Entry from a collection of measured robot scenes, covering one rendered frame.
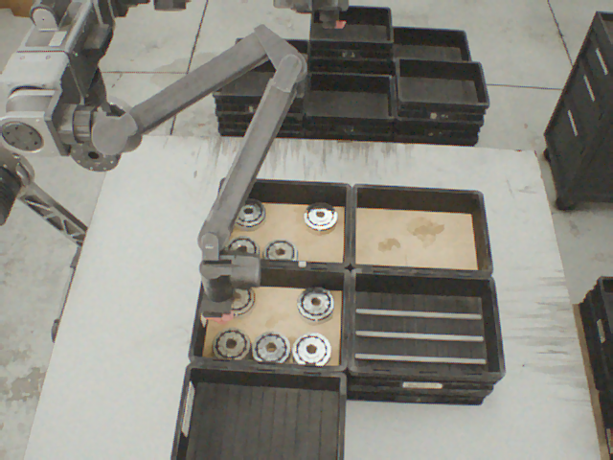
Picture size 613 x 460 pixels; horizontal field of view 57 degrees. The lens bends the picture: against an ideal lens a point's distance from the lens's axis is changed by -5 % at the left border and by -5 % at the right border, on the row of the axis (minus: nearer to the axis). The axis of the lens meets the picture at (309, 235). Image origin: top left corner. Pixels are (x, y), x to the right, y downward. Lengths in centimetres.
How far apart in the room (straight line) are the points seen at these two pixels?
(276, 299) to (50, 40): 89
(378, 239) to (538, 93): 217
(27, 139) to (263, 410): 86
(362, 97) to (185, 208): 119
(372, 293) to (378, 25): 179
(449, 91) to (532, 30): 155
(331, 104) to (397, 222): 112
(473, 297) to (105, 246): 118
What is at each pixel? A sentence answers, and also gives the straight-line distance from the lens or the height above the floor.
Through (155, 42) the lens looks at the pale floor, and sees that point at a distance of 396.
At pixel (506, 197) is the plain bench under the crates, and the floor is 70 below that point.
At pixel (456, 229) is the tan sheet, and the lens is 186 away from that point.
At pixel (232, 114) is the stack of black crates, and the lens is 265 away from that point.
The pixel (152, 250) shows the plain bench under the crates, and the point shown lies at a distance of 197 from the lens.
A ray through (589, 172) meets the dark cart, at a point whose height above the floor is 34.
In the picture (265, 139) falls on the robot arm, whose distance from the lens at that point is 117.
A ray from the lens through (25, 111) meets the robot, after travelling 129.
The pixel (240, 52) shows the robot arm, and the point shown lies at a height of 157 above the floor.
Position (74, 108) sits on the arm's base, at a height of 149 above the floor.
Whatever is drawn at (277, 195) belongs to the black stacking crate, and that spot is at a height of 87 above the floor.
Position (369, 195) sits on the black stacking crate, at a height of 89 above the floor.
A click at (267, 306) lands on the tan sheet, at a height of 83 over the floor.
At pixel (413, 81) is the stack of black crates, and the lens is 283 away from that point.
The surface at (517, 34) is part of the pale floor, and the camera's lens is 418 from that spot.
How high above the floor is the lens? 229
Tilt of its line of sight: 55 degrees down
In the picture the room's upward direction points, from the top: 1 degrees clockwise
